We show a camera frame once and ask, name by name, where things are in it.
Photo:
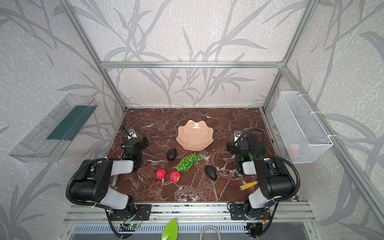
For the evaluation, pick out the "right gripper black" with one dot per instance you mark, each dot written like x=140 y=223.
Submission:
x=243 y=147

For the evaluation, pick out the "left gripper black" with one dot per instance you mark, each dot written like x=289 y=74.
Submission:
x=132 y=144

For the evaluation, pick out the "red fake fruit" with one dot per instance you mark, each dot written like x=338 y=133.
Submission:
x=161 y=174
x=175 y=176

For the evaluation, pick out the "dark avocado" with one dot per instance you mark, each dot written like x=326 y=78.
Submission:
x=171 y=154
x=211 y=173

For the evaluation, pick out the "green grape bunch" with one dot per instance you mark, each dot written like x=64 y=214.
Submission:
x=186 y=163

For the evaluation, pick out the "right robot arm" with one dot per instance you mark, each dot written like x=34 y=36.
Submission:
x=278 y=179

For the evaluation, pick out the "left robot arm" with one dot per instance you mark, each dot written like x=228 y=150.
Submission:
x=90 y=184

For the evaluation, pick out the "pink scalloped fruit bowl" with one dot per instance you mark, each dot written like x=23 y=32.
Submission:
x=195 y=136

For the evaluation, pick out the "black green glove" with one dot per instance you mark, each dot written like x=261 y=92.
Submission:
x=257 y=148

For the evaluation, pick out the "metal tongs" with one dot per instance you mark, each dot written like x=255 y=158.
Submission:
x=115 y=181

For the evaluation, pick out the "pink object in basket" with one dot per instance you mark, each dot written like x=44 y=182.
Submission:
x=294 y=151

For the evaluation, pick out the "green leaf shaped object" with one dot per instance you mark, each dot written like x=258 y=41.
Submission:
x=171 y=230

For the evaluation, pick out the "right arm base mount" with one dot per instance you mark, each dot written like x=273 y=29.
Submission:
x=245 y=212

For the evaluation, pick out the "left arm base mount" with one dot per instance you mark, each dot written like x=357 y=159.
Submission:
x=141 y=212

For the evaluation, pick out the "white wire basket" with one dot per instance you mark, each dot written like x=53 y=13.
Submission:
x=298 y=124

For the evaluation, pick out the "clear plastic wall bin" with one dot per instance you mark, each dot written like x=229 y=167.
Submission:
x=47 y=142

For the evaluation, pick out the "aluminium front rail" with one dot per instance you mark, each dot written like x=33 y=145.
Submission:
x=195 y=212

